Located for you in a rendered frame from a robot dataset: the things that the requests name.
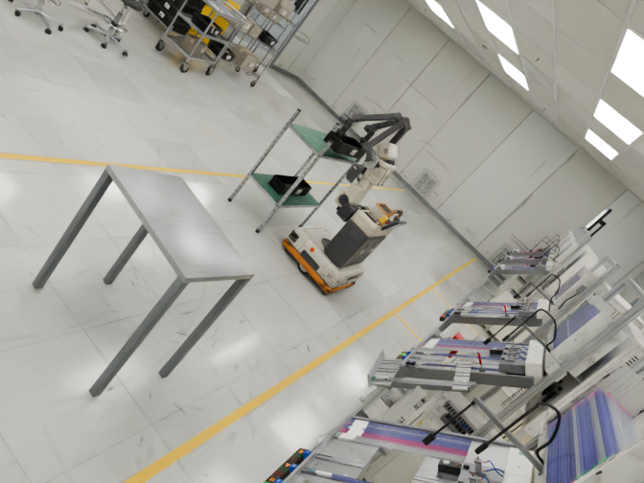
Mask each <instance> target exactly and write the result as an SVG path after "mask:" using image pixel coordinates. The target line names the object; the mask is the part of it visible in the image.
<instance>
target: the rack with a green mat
mask: <svg viewBox="0 0 644 483"><path fill-rule="evenodd" d="M301 111H302V110H301V109H300V108H297V110H296V111H295V112H294V114H293V115H292V116H291V118H290V119H289V120H288V121H287V123H286V124H285V126H284V127H283V128H282V129H281V131H280V132H279V133H278V135H277V136H276V137H275V139H274V140H273V141H272V142H271V144H270V145H269V146H268V148H267V149H266V150H265V152H264V153H263V154H262V156H261V157H260V158H259V160H258V161H257V162H256V164H255V165H254V166H253V167H252V169H251V170H250V171H249V173H248V174H247V175H246V176H245V178H244V179H243V180H242V182H241V183H240V185H239V186H238V187H237V188H236V190H235V191H234V192H233V194H231V195H230V197H229V198H228V199H227V200H228V201H229V202H231V201H232V200H233V198H234V197H235V196H236V194H237V193H238V192H239V191H240V189H241V188H242V186H243V185H244V184H245V183H246V181H247V180H248V179H249V177H250V178H251V179H252V180H253V182H254V183H255V184H256V185H257V186H258V187H259V188H260V189H261V190H262V191H263V192H264V194H265V195H266V196H267V197H268V198H269V199H270V200H271V201H272V202H273V203H274V205H275V207H274V208H273V210H272V211H271V212H270V213H269V214H268V216H267V217H266V218H265V219H264V221H263V222H262V223H261V224H260V226H259V227H258V228H257V229H256V230H255V232H256V233H259V232H260V231H261V230H262V229H263V227H264V226H265V225H266V223H267V222H268V221H269V220H270V219H271V217H272V216H273V215H274V214H275V213H276V211H277V210H278V209H279V208H309V207H315V208H314V209H313V210H312V211H311V212H310V214H309V215H308V216H307V217H306V218H305V220H304V221H303V222H302V223H301V224H300V225H299V226H298V227H303V226H304V225H305V224H306V223H307V221H308V220H309V219H310V218H311V217H312V215H313V214H314V213H315V212H316V211H317V210H318V209H319V207H320V206H321V205H322V204H323V203H324V202H325V200H326V199H327V198H328V197H329V196H330V195H331V193H332V192H333V191H334V190H335V189H336V187H337V186H338V185H339V184H340V183H341V182H342V180H343V179H344V178H345V177H346V175H347V172H348V170H349V169H351V168H352V167H353V165H354V164H353V163H354V162H356V163H358V162H359V161H360V159H361V158H362V157H363V156H364V155H365V154H366V152H365V153H364V154H363V155H362V156H361V157H360V158H359V159H356V160H355V159H354V158H353V157H350V156H347V155H343V154H339V153H335V152H334V151H333V150H332V149H331V148H330V145H331V144H332V143H333V141H332V140H330V141H329V142H328V143H326V142H325V141H324V140H323V139H324V138H325V137H326V136H327V134H328V133H325V132H321V131H318V130H315V129H311V128H308V127H305V126H299V125H296V124H293V123H292V122H293V121H294V120H295V119H296V117H297V116H298V115H299V113H300V112H301ZM288 128H290V129H291V130H292V131H293V132H294V133H295V134H296V135H297V136H298V137H299V138H300V139H301V140H302V141H303V142H304V143H305V144H306V145H307V146H308V147H309V148H310V149H311V150H312V151H313V153H312V154H311V155H310V157H309V158H308V159H307V160H306V162H305V163H304V164H303V165H302V166H301V168H300V169H299V170H298V171H297V173H296V174H295V175H294V176H298V175H299V174H300V172H301V171H302V170H303V169H304V168H305V167H306V166H307V165H308V164H309V162H310V161H311V160H312V158H313V157H314V156H315V154H316V157H315V158H314V159H313V160H312V161H311V163H310V164H309V165H308V167H307V168H306V169H305V170H304V171H303V173H302V174H301V175H300V176H299V178H298V179H297V180H296V181H295V182H294V184H293V185H292V186H291V187H290V189H289V190H288V191H287V192H286V194H285V195H278V194H277V193H276V192H275V191H274V190H273V189H272V188H271V186H270V185H269V184H268V182H269V181H270V180H271V178H272V177H273V175H274V174H264V173H254V171H256V169H257V168H258V167H259V166H260V164H261V163H262V162H263V160H264V159H265V157H266V156H267V155H268V154H269V152H270V151H271V150H272V148H273V147H274V146H275V145H276V143H277V142H278V141H279V139H280V138H281V137H282V136H283V134H284V133H285V132H286V130H287V129H288ZM320 158H323V159H328V160H333V161H338V162H343V163H348V164H352V165H351V167H350V168H349V169H348V170H347V171H346V172H345V173H344V174H343V175H342V176H341V177H340V178H339V180H338V181H337V182H336V183H335V184H334V185H333V187H332V188H331V189H330V190H329V191H328V193H327V194H326V195H325V196H324V197H323V198H322V200H321V201H320V202H318V201H317V200H316V199H315V198H314V197H313V196H312V195H311V194H310V193H307V194H306V195H290V194H291V193H292V192H293V190H294V189H295V188H296V187H297V186H298V184H299V183H300V182H301V181H302V180H303V178H304V177H305V176H306V175H307V173H308V172H309V171H310V170H311V168H312V167H313V166H314V165H315V164H316V162H317V161H318V160H319V159H320Z"/></svg>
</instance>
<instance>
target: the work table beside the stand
mask: <svg viewBox="0 0 644 483"><path fill-rule="evenodd" d="M112 181H114V182H115V184H116V185H117V187H118V188H119V190H120V191H121V193H122V194H123V196H124V197H125V199H126V201H127V202H128V203H129V205H130V206H131V208H132V209H133V211H134V212H135V214H136V215H137V217H138V218H139V220H141V222H142V225H141V226H140V228H139V229H138V231H137V232H136V233H135V235H134V236H133V238H132V239H131V240H130V242H129V243H128V245H127V246H126V248H125V249H124V251H123V252H122V254H121V255H120V256H119V258H118V259H117V261H116V262H115V263H114V265H113V266H112V267H111V268H110V269H109V271H108V272H107V274H106V275H105V277H104V278H103V281H104V283H105V284H106V285H112V283H113V282H114V280H115V279H116V278H117V276H118V275H119V273H120V272H121V271H122V269H123V268H124V266H125V265H126V264H127V262H128V261H129V259H130V258H131V256H132V255H133V254H134V252H135V251H136V249H137V248H138V247H139V245H140V244H141V243H142V241H143V240H144V238H145V237H146V236H147V234H150V236H151V237H152V239H153V240H154V241H155V243H156V244H157V246H158V247H159V249H160V250H161V252H162V253H163V255H164V256H165V258H166V259H167V261H168V262H169V264H170V265H171V267H172V269H173V270H174V272H175V273H176V275H177V277H176V279H175V280H174V281H173V282H172V284H171V285H170V287H169V288H168V289H167V290H166V292H165V293H164V294H163V296H162V297H161V298H160V299H159V301H158V302H157V303H156V305H155V306H154V307H153V308H152V310H151V311H150V312H149V314H148V315H147V316H146V318H145V319H144V320H143V321H142V323H141V324H140V325H139V327H138V328H137V329H136V330H135V332H134V333H133V334H132V336H131V337H130V338H129V339H128V341H127V342H126V344H125V345H124V346H123V347H122V349H121V350H120V351H119V353H118V354H117V355H116V356H115V357H114V358H113V359H112V361H111V362H110V363H109V364H108V366H107V367H106V368H105V370H104V371H103V372H102V374H101V375H100V376H99V377H98V379H97V380H96V381H95V383H94V384H93V385H92V386H91V388H90V389H89V392H90V394H91V396H92V397H96V396H100V395H101V394H102V392H103V391H104V390H105V388H106V387H107V386H108V384H110V382H111V381H112V380H113V378H114V377H115V376H116V375H117V373H118V372H119V371H120V370H121V368H122V367H123V366H124V365H125V363H126V362H127V361H128V359H129V358H130V357H131V356H132V354H133V353H134V352H135V351H136V349H137V348H138V347H139V346H140V344H141V343H142V342H143V341H144V339H145V338H146V337H147V336H148V334H149V333H150V332H151V330H152V329H153V328H154V327H155V325H156V324H157V323H158V321H159V320H160V319H161V318H162V316H163V315H164V314H165V313H166V311H167V310H168V309H169V308H170V306H171V305H172V304H173V302H174V301H175V300H176V299H177V297H178V296H179V295H180V294H181V292H182V291H183V290H184V289H185V287H186V286H187V285H188V284H189V283H196V282H212V281H226V280H236V281H235V282H234V283H233V285H232V286H231V287H230V288H229V289H228V290H227V291H226V292H225V293H224V294H223V296H222V297H221V298H220V299H219V300H218V302H217V303H216V304H215V305H214V306H213V308H212V309H211V310H210V311H209V312H208V314H207V315H206V316H205V317H204V318H203V320H202V321H201V322H200V323H199V324H198V325H197V327H196V328H195V329H194V330H193V332H192V333H191V334H190V335H189V336H188V338H187V339H186V340H185V341H184V342H183V343H182V345H181V346H180V347H179V348H178V349H177V351H176V352H175V353H174V354H173V355H172V357H171V358H170V359H169V360H168V362H167V363H166V364H165V365H164V366H163V367H162V369H161V370H160V371H159V372H158V373H159V375H160V377H161V378H166V377H167V376H168V375H169V374H170V373H171V372H172V371H173V369H174V368H175V367H176V366H177V365H178V364H179V362H180V361H181V360H182V359H183V358H184V357H185V355H187V354H188V353H189V352H190V351H191V349H192V348H193V347H194V346H195V345H196V343H197V342H198V341H199V340H200V338H201V337H202V336H203V335H204V334H205V333H206V332H207V330H208V329H209V328H210V327H211V326H212V325H213V323H214V322H215V321H216V320H217V319H218V318H219V316H220V315H221V314H222V313H223V312H224V310H225V309H226V308H227V307H228V306H229V305H230V303H231V302H232V301H233V300H234V299H235V298H236V296H237V295H238V294H239V293H240V292H241V291H242V289H243V288H244V287H245V286H246V284H247V283H248V282H249V281H250V280H251V279H252V277H253V276H254V275H255V274H254V272H253V271H252V270H251V268H250V267H249V266H248V264H247V263H246V262H245V260H244V259H243V258H242V256H241V255H240V254H239V252H238V251H237V250H236V248H235V247H234V246H233V244H232V243H231V242H230V241H229V240H228V239H227V237H226V236H225V235H224V233H223V232H222V231H221V229H220V228H219V226H218V225H217V224H216V222H215V221H214V220H213V218H212V217H211V216H210V214H209V213H208V212H207V210H206V209H205V208H204V206H203V205H202V204H201V202H200V201H199V200H198V198H197V197H196V195H195V194H194V193H193V191H192V190H191V189H190V187H189V186H188V185H187V183H186V182H185V181H184V179H183V178H182V177H181V176H175V175H170V174H164V173H160V172H149V171H144V170H138V169H133V168H128V167H122V166H117V165H111V164H108V165H107V166H106V168H105V169H104V171H103V173H102V175H101V176H100V178H99V179H98V181H97V183H96V184H95V186H94V187H93V189H92V190H91V192H90V193H89V195H88V197H87V198H86V200H85V201H84V203H83V204H82V206H81V207H80V209H79V210H78V212H77V213H76V215H75V216H74V218H73V220H72V221H71V223H70V224H69V226H68V227H67V229H66V230H65V232H64V234H63V235H62V237H61V238H60V240H59V241H58V243H57V245H56V247H55V248H54V250H53V251H52V253H51V254H50V256H49V258H48V259H47V261H46V262H45V264H44V265H43V267H42V268H41V269H40V271H39V272H38V274H37V275H36V277H35V278H34V281H33V282H32V284H33V286H34V288H43V287H44V286H45V284H46V283H47V281H48V280H49V278H50V276H51V275H52V273H53V272H54V270H55V269H56V267H57V266H58V264H59V262H60V261H61V259H62V258H63V256H64V255H65V253H66V251H67V250H68V248H69V247H70V245H71V244H72V242H73V241H74V239H75V238H76V236H77V235H78V233H79V232H80V230H81V229H82V227H83V226H84V224H85V223H86V221H87V220H88V218H89V217H90V215H91V214H92V212H93V211H94V209H95V208H96V206H97V205H98V203H99V202H100V200H101V199H102V197H103V195H104V193H105V192H106V190H107V189H108V187H109V186H110V184H111V183H112Z"/></svg>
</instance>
